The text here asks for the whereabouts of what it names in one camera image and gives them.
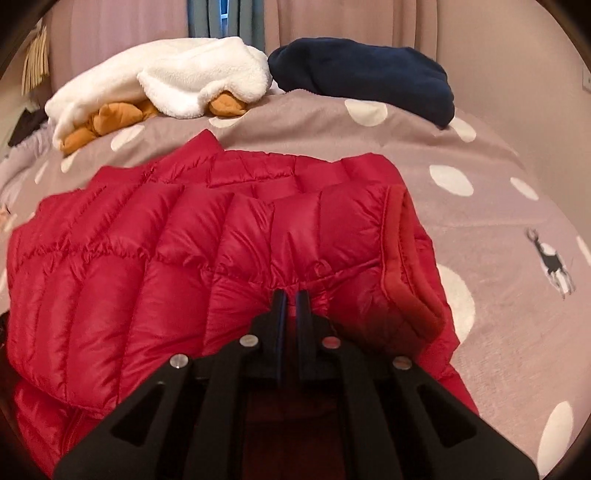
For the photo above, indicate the navy blue fleece garment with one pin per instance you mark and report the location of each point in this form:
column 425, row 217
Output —
column 402, row 77

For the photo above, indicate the pink curtain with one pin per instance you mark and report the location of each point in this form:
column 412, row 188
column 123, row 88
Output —
column 82, row 34

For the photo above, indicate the orange garment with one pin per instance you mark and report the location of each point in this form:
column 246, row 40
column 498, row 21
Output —
column 119, row 115

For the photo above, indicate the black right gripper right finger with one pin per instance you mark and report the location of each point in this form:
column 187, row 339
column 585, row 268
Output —
column 395, row 420

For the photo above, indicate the black garment on bed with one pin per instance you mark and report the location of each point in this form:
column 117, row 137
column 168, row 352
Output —
column 28, row 123

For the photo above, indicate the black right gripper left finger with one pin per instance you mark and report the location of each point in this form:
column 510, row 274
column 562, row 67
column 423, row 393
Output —
column 185, row 421

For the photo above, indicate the red down puffer jacket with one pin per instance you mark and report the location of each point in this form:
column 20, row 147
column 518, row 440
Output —
column 179, row 254

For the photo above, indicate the white fleece garment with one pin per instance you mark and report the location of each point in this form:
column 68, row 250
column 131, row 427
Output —
column 179, row 76

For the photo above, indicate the teal curtain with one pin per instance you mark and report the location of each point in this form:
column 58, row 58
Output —
column 225, row 18

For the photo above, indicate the tan tassel hanging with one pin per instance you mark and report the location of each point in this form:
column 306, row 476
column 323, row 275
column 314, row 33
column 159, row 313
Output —
column 36, row 62

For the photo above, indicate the grey polka dot bedspread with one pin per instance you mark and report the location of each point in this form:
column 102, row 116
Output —
column 514, row 269

